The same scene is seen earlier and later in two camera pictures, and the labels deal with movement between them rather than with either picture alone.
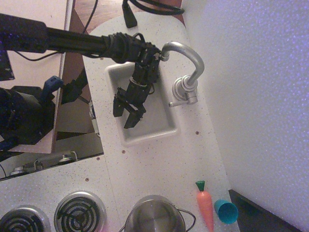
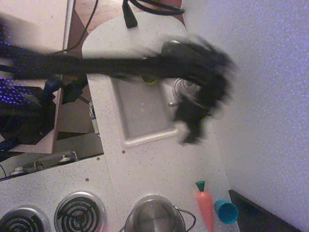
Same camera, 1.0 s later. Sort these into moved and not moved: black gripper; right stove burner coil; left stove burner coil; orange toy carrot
Moved: black gripper
Not moved: left stove burner coil; orange toy carrot; right stove burner coil
